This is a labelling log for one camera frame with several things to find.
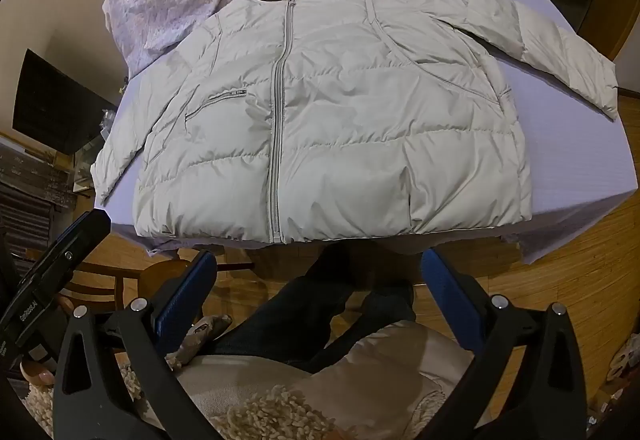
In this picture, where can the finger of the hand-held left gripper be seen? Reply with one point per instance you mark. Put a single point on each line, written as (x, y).
(75, 240)

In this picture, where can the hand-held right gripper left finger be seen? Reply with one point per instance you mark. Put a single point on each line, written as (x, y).
(187, 292)

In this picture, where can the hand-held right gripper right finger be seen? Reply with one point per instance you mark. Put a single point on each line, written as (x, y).
(450, 292)

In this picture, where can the light grey puffer jacket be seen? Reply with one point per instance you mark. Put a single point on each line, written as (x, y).
(350, 120)

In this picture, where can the person's left hand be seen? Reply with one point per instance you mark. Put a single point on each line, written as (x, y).
(39, 374)

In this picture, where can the wooden chair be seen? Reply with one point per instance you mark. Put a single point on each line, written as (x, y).
(150, 277)

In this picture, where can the patterned slipper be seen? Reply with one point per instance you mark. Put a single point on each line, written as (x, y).
(202, 332)

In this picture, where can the cluttered dark shelf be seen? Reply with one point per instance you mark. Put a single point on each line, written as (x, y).
(35, 200)

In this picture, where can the person's dark trousers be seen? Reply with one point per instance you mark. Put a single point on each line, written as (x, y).
(320, 300)

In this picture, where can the black flat monitor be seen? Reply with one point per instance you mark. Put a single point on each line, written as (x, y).
(60, 105)

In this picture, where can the person's beige fleece-trimmed coat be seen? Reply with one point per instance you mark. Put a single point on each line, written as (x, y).
(350, 395)

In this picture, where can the pale floor clutter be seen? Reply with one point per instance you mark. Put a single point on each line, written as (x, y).
(620, 370)

